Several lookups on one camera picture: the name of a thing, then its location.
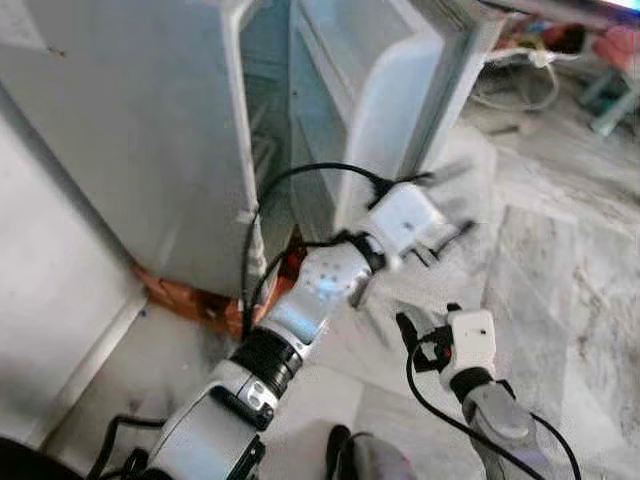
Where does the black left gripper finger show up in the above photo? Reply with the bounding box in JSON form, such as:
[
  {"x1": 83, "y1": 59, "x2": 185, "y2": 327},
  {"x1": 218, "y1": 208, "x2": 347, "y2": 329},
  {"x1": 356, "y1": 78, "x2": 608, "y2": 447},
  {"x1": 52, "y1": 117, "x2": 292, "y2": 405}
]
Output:
[{"x1": 435, "y1": 221, "x2": 478, "y2": 263}]

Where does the white fridge door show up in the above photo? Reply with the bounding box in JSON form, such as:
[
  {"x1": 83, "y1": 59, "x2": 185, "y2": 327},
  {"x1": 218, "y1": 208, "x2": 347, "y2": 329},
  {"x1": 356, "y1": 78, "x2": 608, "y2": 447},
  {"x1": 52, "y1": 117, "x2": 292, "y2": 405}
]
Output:
[{"x1": 290, "y1": 0, "x2": 508, "y2": 243}]

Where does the white single-door fridge body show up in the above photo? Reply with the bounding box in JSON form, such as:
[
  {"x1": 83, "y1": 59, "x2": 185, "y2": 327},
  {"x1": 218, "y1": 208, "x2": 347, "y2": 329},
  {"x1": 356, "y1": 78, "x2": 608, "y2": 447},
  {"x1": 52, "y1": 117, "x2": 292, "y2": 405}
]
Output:
[{"x1": 0, "y1": 0, "x2": 301, "y2": 301}]

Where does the dark robot foot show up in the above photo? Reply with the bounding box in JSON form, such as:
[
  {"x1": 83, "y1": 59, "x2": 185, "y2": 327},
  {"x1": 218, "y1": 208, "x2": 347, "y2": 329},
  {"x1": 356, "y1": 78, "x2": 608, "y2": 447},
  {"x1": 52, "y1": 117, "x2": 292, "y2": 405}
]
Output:
[{"x1": 325, "y1": 424, "x2": 421, "y2": 480}]

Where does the teal stool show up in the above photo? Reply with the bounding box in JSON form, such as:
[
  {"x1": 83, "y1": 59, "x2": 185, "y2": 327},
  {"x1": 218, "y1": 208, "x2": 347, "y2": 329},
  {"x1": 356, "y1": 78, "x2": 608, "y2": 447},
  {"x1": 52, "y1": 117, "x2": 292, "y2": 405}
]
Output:
[{"x1": 578, "y1": 68, "x2": 640, "y2": 137}]

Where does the pink cloth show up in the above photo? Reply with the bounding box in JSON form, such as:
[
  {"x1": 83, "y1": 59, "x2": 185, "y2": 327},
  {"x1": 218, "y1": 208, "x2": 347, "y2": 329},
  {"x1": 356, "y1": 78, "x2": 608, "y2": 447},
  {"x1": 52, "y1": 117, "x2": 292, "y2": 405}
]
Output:
[{"x1": 590, "y1": 24, "x2": 640, "y2": 77}]

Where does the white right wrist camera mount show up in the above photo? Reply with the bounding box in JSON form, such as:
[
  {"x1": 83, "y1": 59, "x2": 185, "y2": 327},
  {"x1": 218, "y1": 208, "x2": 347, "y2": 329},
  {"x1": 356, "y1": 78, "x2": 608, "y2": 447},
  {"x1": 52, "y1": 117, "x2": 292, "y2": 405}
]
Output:
[{"x1": 445, "y1": 309, "x2": 500, "y2": 377}]

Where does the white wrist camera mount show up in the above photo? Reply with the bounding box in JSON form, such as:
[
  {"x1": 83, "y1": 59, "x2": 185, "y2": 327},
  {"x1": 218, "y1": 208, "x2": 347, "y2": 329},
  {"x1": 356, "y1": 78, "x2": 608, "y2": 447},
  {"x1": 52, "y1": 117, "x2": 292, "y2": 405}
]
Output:
[
  {"x1": 364, "y1": 182, "x2": 452, "y2": 265},
  {"x1": 445, "y1": 309, "x2": 500, "y2": 377}
]

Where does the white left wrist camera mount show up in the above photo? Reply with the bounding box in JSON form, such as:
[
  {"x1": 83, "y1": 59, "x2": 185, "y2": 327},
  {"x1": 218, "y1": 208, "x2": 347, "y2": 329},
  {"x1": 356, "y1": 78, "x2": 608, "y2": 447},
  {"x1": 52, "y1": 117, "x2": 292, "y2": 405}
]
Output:
[{"x1": 364, "y1": 182, "x2": 452, "y2": 265}]

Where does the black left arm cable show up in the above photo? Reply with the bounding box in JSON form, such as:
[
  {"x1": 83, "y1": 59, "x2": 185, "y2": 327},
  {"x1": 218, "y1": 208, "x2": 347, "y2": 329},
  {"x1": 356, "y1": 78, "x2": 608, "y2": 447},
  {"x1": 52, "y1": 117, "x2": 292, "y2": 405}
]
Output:
[{"x1": 238, "y1": 161, "x2": 437, "y2": 341}]

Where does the white coiled cable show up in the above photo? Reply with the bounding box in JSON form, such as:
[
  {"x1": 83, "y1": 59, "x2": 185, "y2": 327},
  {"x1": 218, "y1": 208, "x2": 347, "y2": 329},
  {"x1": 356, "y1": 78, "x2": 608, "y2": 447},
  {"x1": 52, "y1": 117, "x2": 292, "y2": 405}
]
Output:
[{"x1": 468, "y1": 42, "x2": 563, "y2": 113}]

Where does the white wire fridge shelf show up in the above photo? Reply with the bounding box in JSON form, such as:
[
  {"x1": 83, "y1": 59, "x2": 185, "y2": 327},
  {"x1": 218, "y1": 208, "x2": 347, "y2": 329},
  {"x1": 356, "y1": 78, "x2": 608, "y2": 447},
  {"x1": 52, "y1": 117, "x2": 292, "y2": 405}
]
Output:
[{"x1": 250, "y1": 128, "x2": 283, "y2": 193}]

